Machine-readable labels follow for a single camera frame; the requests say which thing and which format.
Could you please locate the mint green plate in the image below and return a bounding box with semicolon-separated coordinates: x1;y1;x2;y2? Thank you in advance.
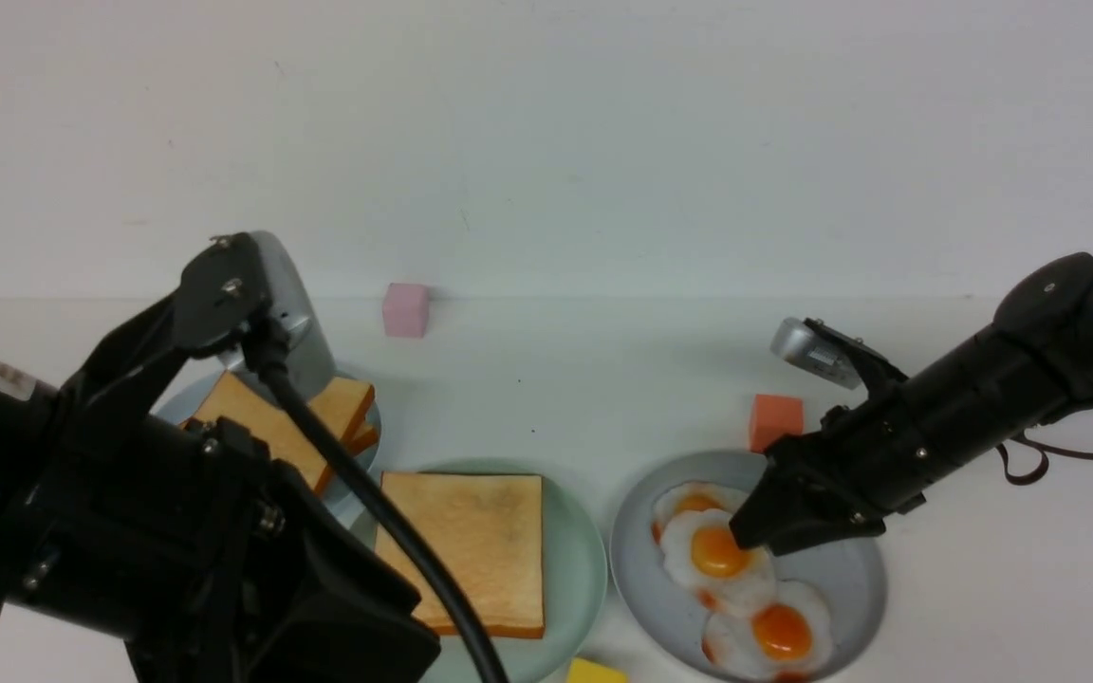
346;458;608;682

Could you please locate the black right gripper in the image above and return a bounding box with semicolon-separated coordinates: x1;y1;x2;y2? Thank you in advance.
729;369;994;557

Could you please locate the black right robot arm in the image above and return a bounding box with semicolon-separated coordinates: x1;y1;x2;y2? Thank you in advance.
730;252;1093;555

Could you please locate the toast slice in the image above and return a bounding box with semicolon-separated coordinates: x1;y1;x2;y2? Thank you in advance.
380;471;547;640
192;372;381;498
343;422;380;457

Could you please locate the pink foam cube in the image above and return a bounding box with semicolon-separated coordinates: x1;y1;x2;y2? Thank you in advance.
381;284;431;339

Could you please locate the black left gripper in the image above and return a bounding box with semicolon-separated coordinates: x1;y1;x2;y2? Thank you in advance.
0;419;440;682

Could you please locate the yellow foam cube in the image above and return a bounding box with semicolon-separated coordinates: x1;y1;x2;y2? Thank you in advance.
565;657;628;683

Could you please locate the light blue bread plate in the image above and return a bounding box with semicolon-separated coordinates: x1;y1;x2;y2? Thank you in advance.
153;365;383;532

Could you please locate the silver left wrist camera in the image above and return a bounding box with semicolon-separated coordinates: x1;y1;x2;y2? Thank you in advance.
208;231;337;401

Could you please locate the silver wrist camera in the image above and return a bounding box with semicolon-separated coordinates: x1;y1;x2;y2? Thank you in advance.
208;231;337;401
769;317;861;390

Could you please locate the fried egg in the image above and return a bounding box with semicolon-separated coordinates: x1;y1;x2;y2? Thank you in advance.
701;580;836;680
658;508;778;619
651;481;748;545

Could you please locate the orange foam cube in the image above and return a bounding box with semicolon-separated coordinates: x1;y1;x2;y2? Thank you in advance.
748;395;806;454

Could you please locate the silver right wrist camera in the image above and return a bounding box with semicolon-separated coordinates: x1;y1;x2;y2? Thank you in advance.
769;317;861;390

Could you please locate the grey egg plate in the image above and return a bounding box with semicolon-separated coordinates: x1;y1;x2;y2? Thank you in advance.
608;450;888;682

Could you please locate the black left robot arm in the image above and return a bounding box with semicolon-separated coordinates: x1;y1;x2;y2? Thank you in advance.
0;362;440;682

